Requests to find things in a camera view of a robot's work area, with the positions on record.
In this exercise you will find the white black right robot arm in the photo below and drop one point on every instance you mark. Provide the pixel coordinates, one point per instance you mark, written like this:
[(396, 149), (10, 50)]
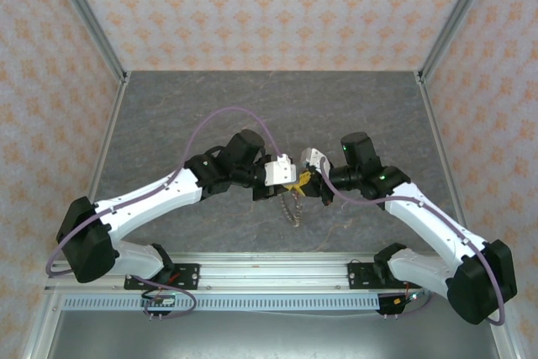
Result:
[(420, 216)]

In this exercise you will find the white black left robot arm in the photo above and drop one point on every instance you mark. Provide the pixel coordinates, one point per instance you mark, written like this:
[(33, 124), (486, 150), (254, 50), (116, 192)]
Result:
[(155, 199)]

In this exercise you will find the small circuit board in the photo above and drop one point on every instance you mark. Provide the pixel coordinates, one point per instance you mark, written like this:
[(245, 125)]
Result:
[(164, 301), (409, 298)]

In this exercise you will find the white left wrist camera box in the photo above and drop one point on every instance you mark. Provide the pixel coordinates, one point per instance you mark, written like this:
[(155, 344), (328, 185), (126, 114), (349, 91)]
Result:
[(279, 172)]

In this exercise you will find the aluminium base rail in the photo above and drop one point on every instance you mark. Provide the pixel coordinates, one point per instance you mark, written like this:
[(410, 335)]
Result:
[(273, 270)]

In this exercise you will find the aluminium table side rail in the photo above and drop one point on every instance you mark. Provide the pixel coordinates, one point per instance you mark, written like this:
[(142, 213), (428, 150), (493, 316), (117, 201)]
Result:
[(108, 144), (440, 144)]

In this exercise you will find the aluminium frame post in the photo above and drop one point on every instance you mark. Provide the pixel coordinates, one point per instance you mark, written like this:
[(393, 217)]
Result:
[(91, 18), (453, 18)]

